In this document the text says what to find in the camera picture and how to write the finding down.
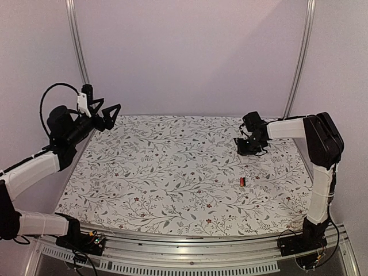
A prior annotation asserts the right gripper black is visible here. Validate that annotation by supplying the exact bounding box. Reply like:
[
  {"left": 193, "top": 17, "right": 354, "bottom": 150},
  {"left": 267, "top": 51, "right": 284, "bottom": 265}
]
[{"left": 237, "top": 135, "right": 265, "bottom": 155}]

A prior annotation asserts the right aluminium frame post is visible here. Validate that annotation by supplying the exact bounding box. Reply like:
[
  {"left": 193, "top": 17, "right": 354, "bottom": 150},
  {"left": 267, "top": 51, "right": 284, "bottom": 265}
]
[{"left": 283, "top": 0, "right": 316, "bottom": 118}]

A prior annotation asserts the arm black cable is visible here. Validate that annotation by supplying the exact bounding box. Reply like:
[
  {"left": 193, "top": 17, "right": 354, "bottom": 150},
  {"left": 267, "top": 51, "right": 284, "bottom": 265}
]
[
  {"left": 293, "top": 163, "right": 340, "bottom": 271},
  {"left": 39, "top": 83, "right": 80, "bottom": 136}
]

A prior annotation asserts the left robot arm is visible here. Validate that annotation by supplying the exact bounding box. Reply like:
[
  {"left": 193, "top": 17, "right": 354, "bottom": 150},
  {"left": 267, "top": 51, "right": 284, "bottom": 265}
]
[{"left": 1, "top": 99, "right": 121, "bottom": 250}]

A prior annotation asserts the left aluminium frame post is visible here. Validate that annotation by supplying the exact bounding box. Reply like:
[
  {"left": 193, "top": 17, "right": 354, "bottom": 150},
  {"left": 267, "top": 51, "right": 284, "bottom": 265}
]
[{"left": 65, "top": 0, "right": 90, "bottom": 84}]

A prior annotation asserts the red black battery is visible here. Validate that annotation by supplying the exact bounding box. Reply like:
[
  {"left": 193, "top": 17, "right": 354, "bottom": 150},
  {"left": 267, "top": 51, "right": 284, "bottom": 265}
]
[{"left": 240, "top": 177, "right": 246, "bottom": 187}]

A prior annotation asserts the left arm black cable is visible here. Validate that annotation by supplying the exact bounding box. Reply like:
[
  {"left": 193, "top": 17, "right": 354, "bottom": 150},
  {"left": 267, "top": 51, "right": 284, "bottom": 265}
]
[{"left": 39, "top": 83, "right": 80, "bottom": 136}]

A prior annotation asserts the floral patterned table mat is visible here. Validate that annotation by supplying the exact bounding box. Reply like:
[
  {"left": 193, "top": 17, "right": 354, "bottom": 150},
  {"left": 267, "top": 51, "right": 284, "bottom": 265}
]
[{"left": 56, "top": 116, "right": 312, "bottom": 236}]

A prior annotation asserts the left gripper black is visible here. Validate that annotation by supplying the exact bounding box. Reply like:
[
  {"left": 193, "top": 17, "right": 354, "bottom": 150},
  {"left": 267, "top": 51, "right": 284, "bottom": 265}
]
[{"left": 65, "top": 98, "right": 121, "bottom": 145}]

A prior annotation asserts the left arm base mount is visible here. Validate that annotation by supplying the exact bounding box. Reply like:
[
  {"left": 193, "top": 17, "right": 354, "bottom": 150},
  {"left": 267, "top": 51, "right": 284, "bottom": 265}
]
[{"left": 56, "top": 231, "right": 106, "bottom": 256}]

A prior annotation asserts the aluminium frame post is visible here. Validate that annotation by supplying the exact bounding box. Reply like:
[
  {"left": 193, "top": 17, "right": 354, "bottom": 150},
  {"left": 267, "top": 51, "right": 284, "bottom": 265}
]
[
  {"left": 65, "top": 0, "right": 90, "bottom": 84},
  {"left": 283, "top": 0, "right": 316, "bottom": 118}
]

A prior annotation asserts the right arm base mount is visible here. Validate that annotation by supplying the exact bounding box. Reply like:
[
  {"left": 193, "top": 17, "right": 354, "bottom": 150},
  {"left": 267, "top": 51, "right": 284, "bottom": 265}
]
[{"left": 277, "top": 229, "right": 327, "bottom": 256}]

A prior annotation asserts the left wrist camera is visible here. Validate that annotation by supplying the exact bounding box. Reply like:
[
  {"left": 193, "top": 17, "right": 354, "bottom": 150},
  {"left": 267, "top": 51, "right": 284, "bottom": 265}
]
[{"left": 77, "top": 84, "right": 93, "bottom": 118}]

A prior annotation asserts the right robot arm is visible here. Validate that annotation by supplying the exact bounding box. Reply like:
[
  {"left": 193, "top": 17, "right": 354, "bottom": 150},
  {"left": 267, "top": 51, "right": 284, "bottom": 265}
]
[{"left": 235, "top": 112, "right": 344, "bottom": 252}]

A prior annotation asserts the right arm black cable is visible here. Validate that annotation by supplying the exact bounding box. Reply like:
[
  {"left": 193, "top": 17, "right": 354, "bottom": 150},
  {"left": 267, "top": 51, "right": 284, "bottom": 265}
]
[{"left": 293, "top": 163, "right": 340, "bottom": 271}]

